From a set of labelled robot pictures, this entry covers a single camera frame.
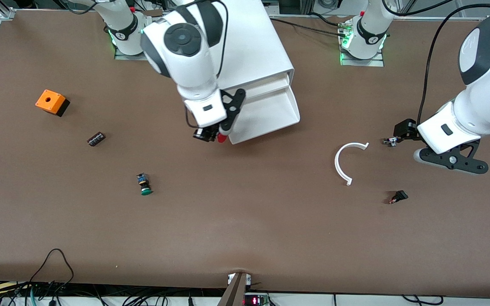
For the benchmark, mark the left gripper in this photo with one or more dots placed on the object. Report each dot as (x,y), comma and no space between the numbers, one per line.
(405,128)

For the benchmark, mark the white plastic drawer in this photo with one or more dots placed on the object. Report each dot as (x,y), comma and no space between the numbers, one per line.
(266,114)
(270,83)

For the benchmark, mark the aluminium back edge rail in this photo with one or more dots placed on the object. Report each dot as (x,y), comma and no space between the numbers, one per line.
(415,18)

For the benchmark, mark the white drawer cabinet housing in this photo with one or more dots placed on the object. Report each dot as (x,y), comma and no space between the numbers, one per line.
(257,46)

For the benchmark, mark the black left camera bracket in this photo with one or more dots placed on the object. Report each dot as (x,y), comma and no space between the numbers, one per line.
(462,160)

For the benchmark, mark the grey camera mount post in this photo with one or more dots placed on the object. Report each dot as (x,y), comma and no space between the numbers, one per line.
(234,293)

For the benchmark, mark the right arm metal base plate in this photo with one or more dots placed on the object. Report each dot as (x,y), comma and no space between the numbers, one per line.
(121,57)

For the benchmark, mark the small red display device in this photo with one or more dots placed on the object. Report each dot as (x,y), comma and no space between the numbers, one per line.
(255,301)

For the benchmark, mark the white curved plastic arc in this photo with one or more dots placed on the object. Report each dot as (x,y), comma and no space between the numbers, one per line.
(336,163)

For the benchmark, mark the red push button switch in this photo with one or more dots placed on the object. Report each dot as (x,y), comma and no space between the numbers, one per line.
(223,138)

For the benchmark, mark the black right camera bracket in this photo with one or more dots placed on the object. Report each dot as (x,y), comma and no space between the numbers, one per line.
(232,106)

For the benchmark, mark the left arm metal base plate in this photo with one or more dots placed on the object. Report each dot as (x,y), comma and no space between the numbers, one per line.
(364,62)

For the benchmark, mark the orange and black button box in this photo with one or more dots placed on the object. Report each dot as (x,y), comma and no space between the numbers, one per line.
(48,101)

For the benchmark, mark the small black rocker switch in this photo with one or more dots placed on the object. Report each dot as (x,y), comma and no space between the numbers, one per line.
(400,195)

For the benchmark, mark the green push button switch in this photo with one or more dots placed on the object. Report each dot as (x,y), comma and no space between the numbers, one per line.
(144,185)

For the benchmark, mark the black camera bracket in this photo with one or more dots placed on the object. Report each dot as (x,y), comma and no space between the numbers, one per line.
(232,106)
(462,160)

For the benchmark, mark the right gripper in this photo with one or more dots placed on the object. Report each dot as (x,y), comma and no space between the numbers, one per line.
(203,134)

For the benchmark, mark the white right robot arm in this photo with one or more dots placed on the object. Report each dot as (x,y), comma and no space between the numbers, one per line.
(181,38)

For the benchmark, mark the small silver toggle switch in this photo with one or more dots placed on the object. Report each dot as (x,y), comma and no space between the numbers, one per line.
(391,141)

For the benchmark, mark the small black terminal block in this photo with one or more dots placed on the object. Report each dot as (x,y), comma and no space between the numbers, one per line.
(96,139)

